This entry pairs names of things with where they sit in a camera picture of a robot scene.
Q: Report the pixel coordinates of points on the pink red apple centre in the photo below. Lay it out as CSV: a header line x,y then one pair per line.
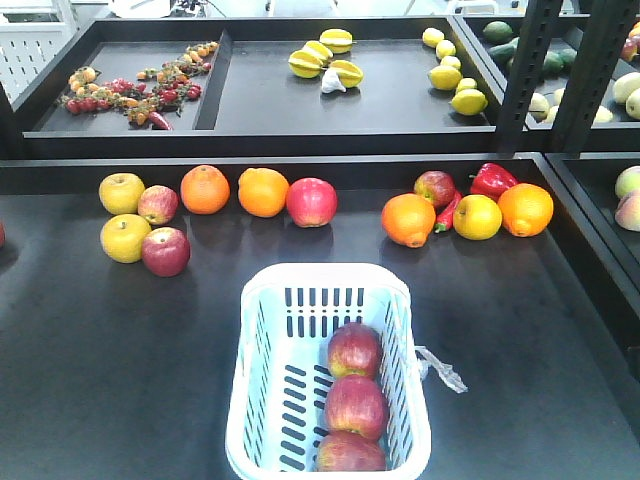
x,y
311,202

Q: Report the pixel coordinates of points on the pale peach rear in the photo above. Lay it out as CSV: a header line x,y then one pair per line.
x,y
627,181

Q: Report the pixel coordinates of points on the red bell pepper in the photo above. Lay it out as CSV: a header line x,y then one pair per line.
x,y
492,180

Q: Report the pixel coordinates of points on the pale peach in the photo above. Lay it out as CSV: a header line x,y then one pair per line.
x,y
627,214
627,181

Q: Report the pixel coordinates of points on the dark red mango apple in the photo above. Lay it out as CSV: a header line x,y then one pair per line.
x,y
436,186

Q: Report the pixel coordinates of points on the yellow apple rear left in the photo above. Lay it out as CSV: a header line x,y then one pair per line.
x,y
119,193

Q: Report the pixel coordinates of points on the yellow apple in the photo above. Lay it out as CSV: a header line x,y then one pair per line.
x,y
119,193
122,237
477,217

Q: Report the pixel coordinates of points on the orange fruit right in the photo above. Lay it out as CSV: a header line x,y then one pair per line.
x,y
526,209

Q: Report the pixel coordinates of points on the white garlic bulb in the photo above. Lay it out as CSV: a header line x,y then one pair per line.
x,y
331,82

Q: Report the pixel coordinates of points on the yellow apple front left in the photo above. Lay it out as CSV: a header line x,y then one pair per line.
x,y
122,237

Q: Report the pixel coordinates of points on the black wooden produce stand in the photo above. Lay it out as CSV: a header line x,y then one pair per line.
x,y
110,372

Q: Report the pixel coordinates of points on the pink apple rear left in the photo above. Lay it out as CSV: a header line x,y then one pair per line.
x,y
158,205

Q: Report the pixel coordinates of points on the orange fruit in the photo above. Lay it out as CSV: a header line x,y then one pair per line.
x,y
526,209
204,190
262,191
408,219

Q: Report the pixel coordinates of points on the clear plastic tag strip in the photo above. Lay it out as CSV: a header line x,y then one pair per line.
x,y
428,361

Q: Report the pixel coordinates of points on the light blue plastic basket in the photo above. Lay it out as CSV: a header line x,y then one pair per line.
x,y
289,312

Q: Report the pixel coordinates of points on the orange fruit centre left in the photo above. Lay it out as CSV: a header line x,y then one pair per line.
x,y
204,190

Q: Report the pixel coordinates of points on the cherry tomato vine pile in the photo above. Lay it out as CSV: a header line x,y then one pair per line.
x,y
149,97

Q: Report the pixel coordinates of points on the pale peach front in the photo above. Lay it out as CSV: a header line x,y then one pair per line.
x,y
627,214

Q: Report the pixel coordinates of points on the red chili pepper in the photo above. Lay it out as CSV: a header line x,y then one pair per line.
x,y
444,220

